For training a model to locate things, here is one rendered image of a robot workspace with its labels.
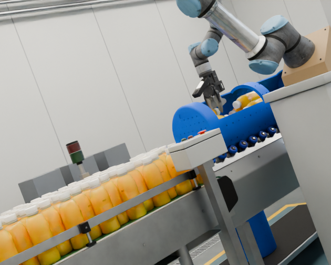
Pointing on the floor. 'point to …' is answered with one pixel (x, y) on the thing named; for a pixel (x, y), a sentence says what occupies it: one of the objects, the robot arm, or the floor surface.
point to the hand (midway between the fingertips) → (217, 111)
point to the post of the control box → (222, 214)
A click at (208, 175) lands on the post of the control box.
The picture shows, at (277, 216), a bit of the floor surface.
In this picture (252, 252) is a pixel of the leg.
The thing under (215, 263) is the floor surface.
